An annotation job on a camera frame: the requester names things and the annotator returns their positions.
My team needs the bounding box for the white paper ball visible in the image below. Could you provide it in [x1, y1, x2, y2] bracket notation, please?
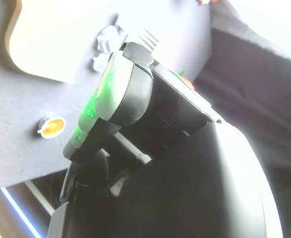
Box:
[95, 24, 123, 52]
[90, 53, 111, 72]

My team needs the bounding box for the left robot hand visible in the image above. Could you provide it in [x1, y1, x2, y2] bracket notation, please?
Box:
[47, 41, 284, 238]

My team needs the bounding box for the cream plastic dustpan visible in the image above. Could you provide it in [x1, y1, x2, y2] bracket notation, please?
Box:
[5, 0, 104, 84]

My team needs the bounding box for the cream brush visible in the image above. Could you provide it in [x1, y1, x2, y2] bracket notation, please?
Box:
[134, 27, 160, 54]

